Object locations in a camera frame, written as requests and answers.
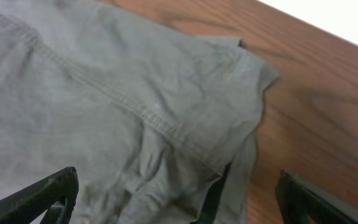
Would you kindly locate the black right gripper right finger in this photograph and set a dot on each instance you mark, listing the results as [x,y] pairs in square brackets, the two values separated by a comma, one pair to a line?
[300,205]

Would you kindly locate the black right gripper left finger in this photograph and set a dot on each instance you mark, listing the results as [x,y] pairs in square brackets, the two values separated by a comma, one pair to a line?
[54,197]

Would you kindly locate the grey shorts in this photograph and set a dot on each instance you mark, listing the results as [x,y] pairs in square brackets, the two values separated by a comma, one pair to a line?
[158,124]

